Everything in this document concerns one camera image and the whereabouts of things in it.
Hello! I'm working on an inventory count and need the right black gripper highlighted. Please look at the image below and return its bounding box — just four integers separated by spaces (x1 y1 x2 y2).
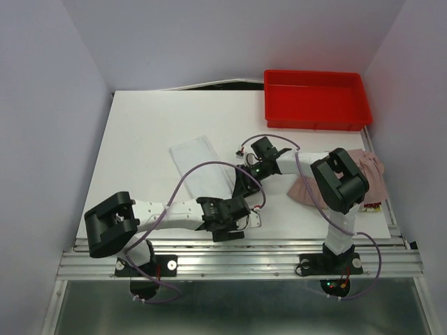
230 160 270 198

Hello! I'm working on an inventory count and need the white skirt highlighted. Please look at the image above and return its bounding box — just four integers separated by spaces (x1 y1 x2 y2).
169 136 234 199

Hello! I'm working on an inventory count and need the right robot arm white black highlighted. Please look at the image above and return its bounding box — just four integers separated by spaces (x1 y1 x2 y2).
233 134 369 272

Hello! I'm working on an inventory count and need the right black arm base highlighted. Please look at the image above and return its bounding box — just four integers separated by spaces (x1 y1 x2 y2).
295 244 363 299

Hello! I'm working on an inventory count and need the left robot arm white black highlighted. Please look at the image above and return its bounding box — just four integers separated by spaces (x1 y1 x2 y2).
85 191 261 275

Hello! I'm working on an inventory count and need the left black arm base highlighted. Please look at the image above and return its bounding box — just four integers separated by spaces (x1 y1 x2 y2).
114 242 181 304

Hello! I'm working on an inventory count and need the red plastic tray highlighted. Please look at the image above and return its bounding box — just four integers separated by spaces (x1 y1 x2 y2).
264 70 372 132

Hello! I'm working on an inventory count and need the pink pleated skirt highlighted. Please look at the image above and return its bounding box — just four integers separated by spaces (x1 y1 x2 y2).
287 149 388 207

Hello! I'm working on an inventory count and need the yellow green skirt underneath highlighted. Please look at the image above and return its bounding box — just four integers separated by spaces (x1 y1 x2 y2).
360 202 382 212

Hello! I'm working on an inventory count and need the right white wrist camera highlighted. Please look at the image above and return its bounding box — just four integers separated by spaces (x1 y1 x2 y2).
244 153 258 166

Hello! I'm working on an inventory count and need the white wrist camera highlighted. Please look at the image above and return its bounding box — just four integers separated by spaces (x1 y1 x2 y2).
244 153 258 166
246 211 262 229

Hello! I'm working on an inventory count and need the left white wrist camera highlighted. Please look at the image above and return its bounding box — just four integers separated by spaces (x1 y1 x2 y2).
246 211 262 229

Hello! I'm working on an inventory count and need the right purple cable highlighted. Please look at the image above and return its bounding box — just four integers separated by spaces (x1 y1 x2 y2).
235 133 382 302

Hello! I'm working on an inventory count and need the aluminium rail frame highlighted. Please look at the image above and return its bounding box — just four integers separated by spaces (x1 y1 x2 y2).
41 128 434 335

